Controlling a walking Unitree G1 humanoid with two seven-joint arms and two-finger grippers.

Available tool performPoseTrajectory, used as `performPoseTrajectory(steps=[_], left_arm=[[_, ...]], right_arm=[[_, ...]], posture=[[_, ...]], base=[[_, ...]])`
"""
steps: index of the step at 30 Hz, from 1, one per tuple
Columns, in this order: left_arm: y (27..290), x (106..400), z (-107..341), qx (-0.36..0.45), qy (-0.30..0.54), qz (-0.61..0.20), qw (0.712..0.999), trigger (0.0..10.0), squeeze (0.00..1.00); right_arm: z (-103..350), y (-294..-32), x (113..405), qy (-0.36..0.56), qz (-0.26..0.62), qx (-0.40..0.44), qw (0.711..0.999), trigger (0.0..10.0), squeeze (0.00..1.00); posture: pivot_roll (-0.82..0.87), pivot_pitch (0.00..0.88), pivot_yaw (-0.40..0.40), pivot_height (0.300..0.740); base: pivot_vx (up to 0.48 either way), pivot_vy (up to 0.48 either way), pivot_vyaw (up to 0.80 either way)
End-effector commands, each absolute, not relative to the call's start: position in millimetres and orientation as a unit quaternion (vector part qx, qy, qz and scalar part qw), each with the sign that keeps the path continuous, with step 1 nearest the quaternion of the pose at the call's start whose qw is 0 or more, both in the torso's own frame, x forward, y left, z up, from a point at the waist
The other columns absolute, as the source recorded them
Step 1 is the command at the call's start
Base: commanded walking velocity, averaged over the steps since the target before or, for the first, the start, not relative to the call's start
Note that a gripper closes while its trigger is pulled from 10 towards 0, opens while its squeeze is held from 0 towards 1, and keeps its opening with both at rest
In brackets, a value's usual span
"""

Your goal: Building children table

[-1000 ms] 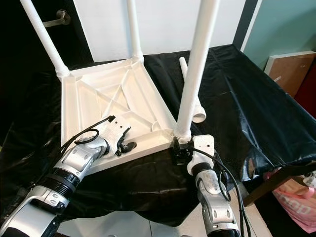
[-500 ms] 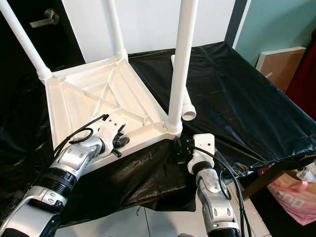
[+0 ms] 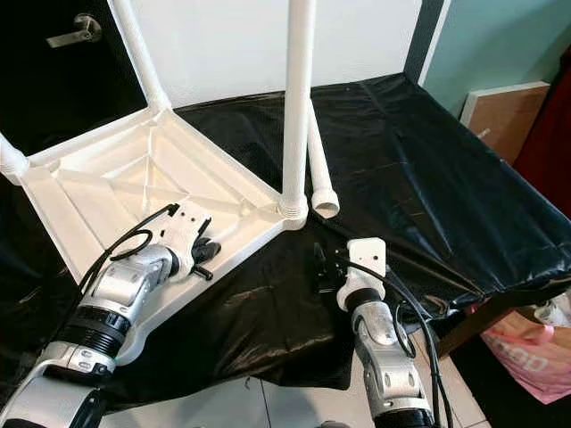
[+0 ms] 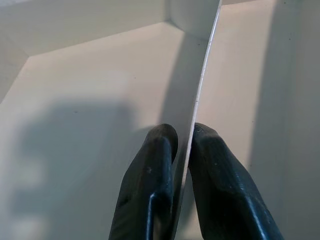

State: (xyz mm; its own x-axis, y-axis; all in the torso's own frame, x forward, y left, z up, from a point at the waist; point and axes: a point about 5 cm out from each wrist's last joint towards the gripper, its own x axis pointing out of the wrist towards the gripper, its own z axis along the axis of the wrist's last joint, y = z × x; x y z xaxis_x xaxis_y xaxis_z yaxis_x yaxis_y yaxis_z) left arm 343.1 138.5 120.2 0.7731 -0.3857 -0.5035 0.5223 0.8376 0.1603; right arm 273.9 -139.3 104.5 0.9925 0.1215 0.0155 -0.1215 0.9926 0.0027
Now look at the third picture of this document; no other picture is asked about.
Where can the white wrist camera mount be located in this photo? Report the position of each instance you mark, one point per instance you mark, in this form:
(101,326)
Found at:
(186,230)
(364,267)

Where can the white plastic table leg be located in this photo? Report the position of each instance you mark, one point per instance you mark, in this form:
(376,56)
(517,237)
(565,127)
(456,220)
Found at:
(296,98)
(325,196)
(11,160)
(141,53)

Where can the black plastic table cover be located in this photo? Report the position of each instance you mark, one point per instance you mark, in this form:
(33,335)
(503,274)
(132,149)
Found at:
(428,187)

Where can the brown wooden board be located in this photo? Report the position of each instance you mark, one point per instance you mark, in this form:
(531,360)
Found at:
(504,120)

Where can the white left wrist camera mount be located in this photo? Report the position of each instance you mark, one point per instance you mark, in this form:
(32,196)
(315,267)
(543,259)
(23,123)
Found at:
(186,230)

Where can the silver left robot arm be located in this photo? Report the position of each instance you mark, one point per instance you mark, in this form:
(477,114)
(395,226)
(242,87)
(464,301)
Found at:
(125,303)

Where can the pink plastic bag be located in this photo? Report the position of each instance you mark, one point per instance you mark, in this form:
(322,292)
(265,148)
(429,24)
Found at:
(531,357)

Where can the dark red fabric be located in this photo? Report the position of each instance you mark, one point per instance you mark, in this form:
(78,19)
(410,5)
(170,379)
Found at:
(549,134)

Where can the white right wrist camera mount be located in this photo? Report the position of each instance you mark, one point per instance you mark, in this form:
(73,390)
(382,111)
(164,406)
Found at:
(364,267)

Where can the white plastic table top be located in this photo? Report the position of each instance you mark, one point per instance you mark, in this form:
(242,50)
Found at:
(134,178)

